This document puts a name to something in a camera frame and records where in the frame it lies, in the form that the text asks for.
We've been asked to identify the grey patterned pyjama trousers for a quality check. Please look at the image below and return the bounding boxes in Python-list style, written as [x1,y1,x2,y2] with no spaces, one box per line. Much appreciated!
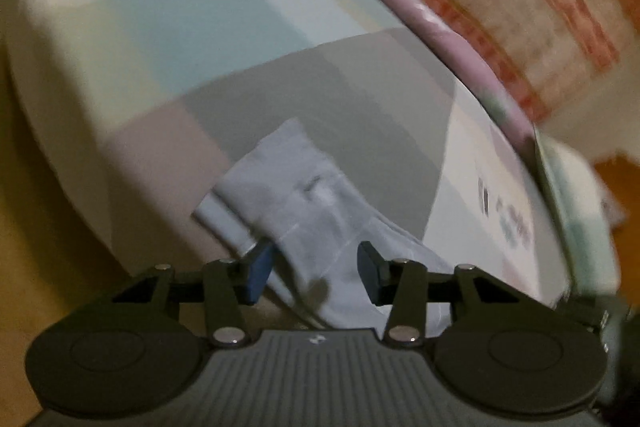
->
[193,120,452,332]

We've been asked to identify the checked pastel pillow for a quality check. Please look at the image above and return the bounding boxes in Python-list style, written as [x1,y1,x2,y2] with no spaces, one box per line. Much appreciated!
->
[535,132,620,296]

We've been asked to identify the wooden headboard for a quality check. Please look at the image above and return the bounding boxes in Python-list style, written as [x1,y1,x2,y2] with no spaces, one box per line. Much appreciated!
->
[593,152,639,230]

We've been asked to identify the purple floral rolled quilt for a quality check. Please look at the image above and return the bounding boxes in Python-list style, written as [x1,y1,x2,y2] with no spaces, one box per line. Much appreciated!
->
[380,0,536,163]

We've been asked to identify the patchwork pastel bed sheet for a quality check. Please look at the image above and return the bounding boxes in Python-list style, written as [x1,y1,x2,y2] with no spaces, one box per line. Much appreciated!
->
[1,0,570,305]

